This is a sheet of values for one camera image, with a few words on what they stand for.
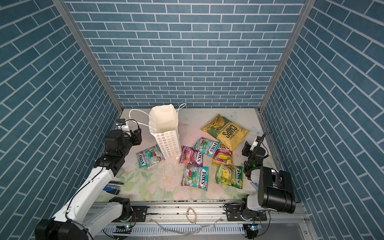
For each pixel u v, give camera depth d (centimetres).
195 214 75
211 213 75
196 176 83
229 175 84
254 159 70
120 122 66
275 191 44
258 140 78
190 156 91
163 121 95
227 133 99
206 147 94
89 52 87
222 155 92
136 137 70
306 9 72
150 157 91
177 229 71
